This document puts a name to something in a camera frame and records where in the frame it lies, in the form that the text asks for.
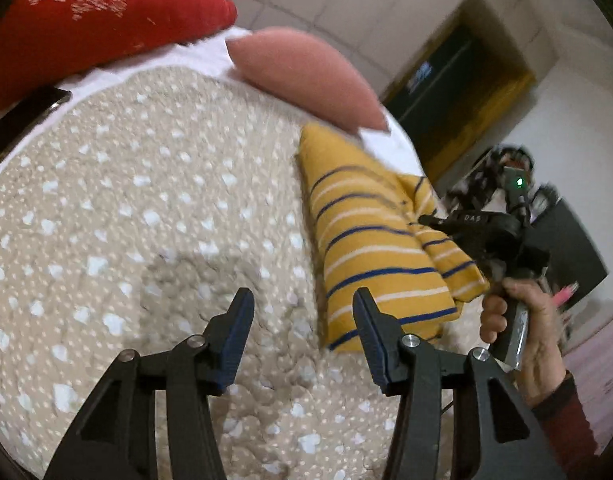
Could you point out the pink square cushion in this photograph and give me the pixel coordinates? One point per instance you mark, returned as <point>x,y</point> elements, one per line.
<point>305,71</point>

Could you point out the beige heart-dotted quilt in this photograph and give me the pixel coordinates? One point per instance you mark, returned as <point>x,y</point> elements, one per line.
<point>134,220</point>

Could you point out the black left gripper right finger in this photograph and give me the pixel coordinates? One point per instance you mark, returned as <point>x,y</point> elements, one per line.
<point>496,436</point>

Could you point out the dark wooden doorway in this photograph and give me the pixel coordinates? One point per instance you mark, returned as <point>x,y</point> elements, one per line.
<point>467,77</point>

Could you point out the dark red sleeve forearm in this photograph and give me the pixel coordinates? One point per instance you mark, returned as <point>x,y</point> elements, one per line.
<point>568,431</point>

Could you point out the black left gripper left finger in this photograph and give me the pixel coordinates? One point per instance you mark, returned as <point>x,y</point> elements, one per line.
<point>113,436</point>

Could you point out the red floral long pillow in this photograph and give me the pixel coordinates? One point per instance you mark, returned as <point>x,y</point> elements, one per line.
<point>45,41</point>

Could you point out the yellow blue-striped knit sweater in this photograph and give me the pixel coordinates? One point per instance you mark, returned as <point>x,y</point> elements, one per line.
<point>368,234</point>

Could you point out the person's right hand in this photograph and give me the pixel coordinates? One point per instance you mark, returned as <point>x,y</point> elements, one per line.
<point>543,369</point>

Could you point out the black smartphone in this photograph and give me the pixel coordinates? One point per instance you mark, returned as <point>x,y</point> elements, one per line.
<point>25,115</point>

